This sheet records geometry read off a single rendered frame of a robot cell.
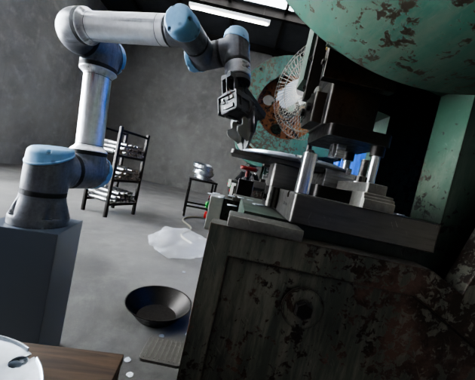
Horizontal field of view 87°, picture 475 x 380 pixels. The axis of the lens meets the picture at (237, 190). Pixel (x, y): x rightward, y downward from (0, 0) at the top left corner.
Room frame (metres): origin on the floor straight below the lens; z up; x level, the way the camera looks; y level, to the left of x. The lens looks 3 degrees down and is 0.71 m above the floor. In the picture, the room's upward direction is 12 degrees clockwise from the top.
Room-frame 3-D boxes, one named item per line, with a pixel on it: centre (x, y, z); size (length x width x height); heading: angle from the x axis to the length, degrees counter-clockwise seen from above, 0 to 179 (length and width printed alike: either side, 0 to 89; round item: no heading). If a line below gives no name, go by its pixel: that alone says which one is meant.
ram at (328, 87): (0.72, -0.22, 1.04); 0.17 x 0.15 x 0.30; 91
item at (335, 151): (0.72, -0.25, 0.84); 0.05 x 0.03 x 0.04; 1
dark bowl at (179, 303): (1.12, 0.24, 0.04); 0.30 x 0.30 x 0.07
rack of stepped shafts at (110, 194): (2.80, 1.38, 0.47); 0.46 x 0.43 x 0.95; 71
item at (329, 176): (0.72, -0.26, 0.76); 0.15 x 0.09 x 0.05; 1
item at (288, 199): (0.72, -0.26, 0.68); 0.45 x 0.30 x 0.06; 1
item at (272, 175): (0.72, -0.09, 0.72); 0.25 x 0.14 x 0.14; 91
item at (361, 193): (0.55, -0.26, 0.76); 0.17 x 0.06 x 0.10; 1
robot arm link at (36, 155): (0.75, 0.56, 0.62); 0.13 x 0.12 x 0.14; 166
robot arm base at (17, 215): (0.74, 0.56, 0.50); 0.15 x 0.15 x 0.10
